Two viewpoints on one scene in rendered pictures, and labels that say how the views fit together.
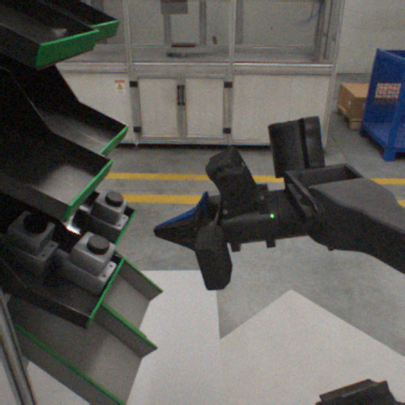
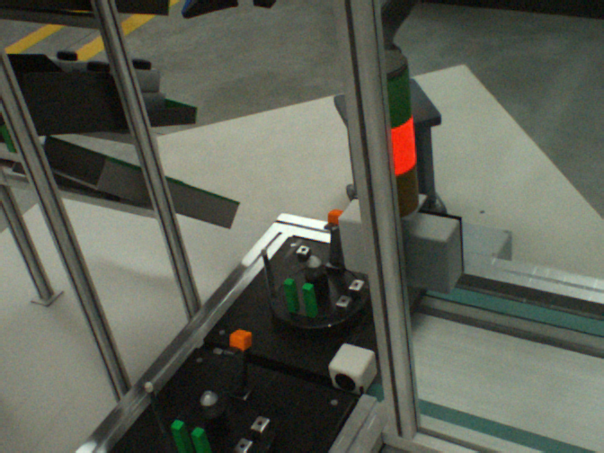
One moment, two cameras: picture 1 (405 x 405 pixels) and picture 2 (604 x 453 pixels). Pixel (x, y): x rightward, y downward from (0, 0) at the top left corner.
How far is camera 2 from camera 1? 1.03 m
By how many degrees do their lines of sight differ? 45
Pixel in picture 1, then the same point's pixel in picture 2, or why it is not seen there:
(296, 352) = (231, 159)
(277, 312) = (174, 155)
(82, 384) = (199, 200)
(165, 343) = (132, 240)
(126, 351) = not seen: hidden behind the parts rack
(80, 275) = (146, 99)
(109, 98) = not seen: outside the picture
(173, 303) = (80, 224)
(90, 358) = not seen: hidden behind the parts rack
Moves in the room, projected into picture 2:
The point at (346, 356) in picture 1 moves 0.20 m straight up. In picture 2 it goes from (264, 133) to (247, 45)
